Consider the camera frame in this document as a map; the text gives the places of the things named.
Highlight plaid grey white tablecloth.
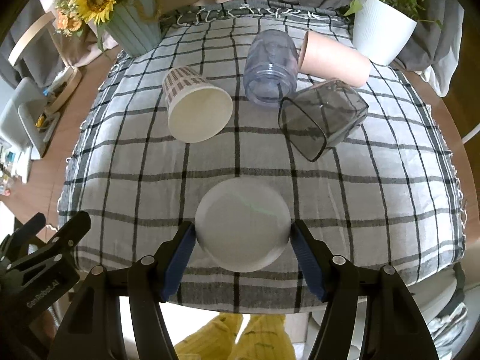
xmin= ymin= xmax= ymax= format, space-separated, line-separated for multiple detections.
xmin=58 ymin=0 xmax=468 ymax=315

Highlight pink cup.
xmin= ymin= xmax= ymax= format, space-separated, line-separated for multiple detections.
xmin=298 ymin=31 xmax=372 ymax=88

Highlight beige cloth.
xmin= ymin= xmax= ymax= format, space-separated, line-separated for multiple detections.
xmin=54 ymin=0 xmax=235 ymax=57

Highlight smoky grey square glass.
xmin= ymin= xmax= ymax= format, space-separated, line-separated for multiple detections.
xmin=277 ymin=80 xmax=368 ymax=163

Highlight green plant in white pot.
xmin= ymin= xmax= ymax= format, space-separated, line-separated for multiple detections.
xmin=344 ymin=0 xmax=443 ymax=66

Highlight checkered paper cup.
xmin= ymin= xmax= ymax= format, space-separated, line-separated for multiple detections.
xmin=162 ymin=67 xmax=233 ymax=143

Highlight white cup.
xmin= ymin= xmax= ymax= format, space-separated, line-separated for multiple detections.
xmin=194 ymin=177 xmax=291 ymax=273

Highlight small items clutter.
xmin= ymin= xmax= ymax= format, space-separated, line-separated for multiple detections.
xmin=1 ymin=138 xmax=32 ymax=197

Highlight yellow slippers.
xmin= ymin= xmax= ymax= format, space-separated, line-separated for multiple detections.
xmin=175 ymin=313 xmax=295 ymax=360

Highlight sunflower bouquet in blue vase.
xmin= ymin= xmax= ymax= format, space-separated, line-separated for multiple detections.
xmin=55 ymin=0 xmax=165 ymax=57

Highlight white chair frame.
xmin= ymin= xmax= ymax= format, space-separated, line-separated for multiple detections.
xmin=461 ymin=123 xmax=480 ymax=144

